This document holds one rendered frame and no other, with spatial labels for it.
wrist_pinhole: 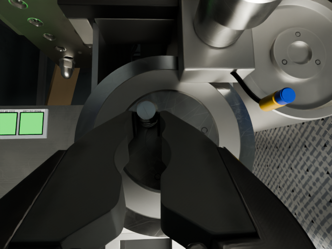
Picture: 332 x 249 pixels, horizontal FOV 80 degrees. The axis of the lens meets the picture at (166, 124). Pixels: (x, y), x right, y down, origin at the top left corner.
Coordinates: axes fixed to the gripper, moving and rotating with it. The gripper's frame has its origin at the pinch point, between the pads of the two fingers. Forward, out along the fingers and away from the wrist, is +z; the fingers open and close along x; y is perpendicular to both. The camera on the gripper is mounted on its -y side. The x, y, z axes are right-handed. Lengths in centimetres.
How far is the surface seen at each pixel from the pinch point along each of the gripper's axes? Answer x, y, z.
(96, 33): -4.6, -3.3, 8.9
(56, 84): -87, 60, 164
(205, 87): 4.6, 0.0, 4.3
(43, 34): -20.7, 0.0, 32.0
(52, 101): -91, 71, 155
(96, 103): -4.3, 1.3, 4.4
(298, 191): 18.9, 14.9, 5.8
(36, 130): -27.3, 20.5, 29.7
